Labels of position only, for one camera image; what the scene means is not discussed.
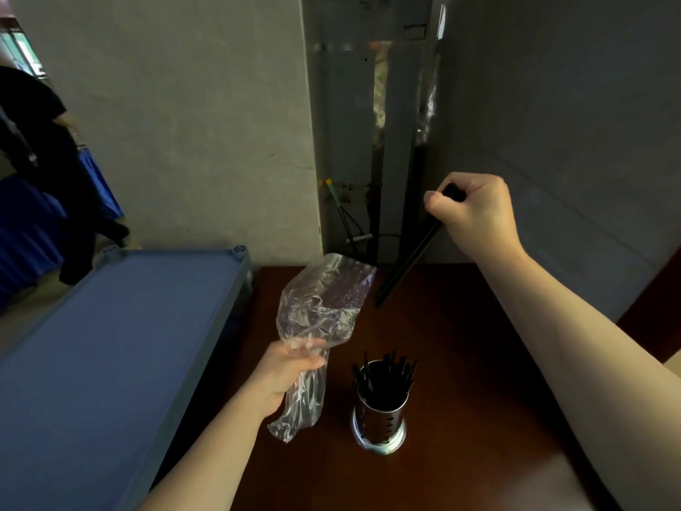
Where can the grey plastic cart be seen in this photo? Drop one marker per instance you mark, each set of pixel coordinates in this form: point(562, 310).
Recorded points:
point(106, 367)

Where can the person's right hand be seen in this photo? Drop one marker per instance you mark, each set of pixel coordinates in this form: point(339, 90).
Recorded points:
point(479, 218)

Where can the person's left forearm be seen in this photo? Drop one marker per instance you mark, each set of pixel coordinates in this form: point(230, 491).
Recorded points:
point(207, 463)

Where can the black vertical pipe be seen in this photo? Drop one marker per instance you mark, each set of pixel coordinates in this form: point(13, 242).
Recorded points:
point(375, 207)

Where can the perforated steel utensil holder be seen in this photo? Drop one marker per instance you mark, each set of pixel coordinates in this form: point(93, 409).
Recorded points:
point(380, 425)

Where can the person's left hand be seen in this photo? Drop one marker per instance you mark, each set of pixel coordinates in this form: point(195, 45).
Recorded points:
point(276, 377)

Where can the dark pipe with plastic wrap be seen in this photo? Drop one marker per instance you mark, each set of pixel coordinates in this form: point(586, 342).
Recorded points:
point(425, 117)

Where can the person's right forearm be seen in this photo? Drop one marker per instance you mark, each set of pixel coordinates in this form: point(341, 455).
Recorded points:
point(585, 367)

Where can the handful of black chopsticks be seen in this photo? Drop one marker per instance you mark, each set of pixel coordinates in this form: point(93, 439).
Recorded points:
point(409, 263)

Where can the long table with blue skirt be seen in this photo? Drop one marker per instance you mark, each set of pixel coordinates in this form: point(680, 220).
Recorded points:
point(21, 234)

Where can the clear plastic bag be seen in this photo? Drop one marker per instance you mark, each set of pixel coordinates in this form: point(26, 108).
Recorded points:
point(324, 298)

